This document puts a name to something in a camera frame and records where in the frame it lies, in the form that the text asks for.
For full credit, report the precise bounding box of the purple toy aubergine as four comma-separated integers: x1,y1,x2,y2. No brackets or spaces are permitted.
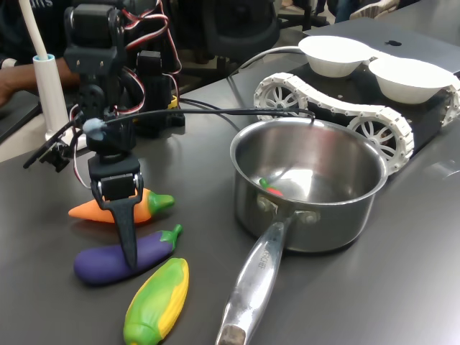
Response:
73,224,183,287

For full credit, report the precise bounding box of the person's hand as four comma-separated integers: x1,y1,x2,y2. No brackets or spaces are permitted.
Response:
0,66,19,107

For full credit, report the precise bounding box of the orange toy carrot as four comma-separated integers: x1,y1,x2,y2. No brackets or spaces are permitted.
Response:
68,187,176,224

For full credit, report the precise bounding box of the pale grey putty lump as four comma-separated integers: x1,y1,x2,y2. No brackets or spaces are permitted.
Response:
82,117,109,140

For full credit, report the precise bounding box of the green yellow toy corn cob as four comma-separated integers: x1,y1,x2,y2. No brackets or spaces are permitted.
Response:
123,257,190,345

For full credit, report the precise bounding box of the black flat board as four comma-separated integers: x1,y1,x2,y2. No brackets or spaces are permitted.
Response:
0,89,41,144

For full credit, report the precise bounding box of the person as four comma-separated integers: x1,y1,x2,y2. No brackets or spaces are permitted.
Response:
0,0,73,68

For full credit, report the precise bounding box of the red toy chilli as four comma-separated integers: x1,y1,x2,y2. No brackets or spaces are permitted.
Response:
259,178,285,197

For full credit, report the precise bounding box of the black office chair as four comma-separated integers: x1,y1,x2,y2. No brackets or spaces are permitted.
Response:
172,0,281,60

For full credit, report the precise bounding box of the black chair base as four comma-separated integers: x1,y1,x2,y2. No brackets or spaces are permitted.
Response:
278,0,330,32

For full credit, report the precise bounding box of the white bowl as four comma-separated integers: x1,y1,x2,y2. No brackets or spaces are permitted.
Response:
369,57,456,105
298,34,374,78

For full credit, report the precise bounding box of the tracked vehicle with white tracks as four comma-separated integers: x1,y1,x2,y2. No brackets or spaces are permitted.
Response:
253,35,460,177

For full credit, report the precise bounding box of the person's foot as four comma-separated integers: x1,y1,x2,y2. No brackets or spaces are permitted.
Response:
350,0,400,21

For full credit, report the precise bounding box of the black gripper camera board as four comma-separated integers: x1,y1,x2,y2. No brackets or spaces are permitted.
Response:
23,134,71,173

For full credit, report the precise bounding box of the long black cable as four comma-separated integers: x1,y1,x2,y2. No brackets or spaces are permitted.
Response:
102,106,318,127

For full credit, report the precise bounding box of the white post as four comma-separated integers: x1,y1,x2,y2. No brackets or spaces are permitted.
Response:
17,0,86,152

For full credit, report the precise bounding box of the black table cable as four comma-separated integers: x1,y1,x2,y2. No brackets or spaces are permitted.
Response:
178,97,252,131

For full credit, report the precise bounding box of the steel pan with long handle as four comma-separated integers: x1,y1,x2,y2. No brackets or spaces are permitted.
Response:
215,118,390,345

